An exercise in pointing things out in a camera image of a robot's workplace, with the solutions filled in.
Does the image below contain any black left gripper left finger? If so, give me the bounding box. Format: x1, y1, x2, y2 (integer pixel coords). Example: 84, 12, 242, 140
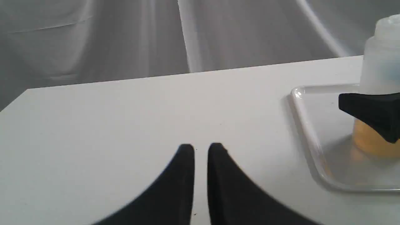
97, 144, 195, 225

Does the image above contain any translucent squeeze bottle amber liquid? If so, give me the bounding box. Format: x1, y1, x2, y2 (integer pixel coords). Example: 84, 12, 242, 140
353, 14, 400, 158

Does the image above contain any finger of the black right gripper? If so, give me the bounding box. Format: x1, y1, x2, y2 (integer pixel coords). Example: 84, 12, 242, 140
338, 93, 400, 143

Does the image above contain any grey fabric backdrop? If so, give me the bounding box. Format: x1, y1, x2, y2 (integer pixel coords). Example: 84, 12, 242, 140
0, 0, 399, 109

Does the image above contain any white rectangular plastic tray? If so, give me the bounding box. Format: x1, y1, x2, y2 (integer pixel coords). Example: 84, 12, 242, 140
290, 83, 400, 193

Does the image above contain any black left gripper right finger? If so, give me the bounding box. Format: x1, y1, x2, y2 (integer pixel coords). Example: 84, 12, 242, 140
207, 143, 315, 225

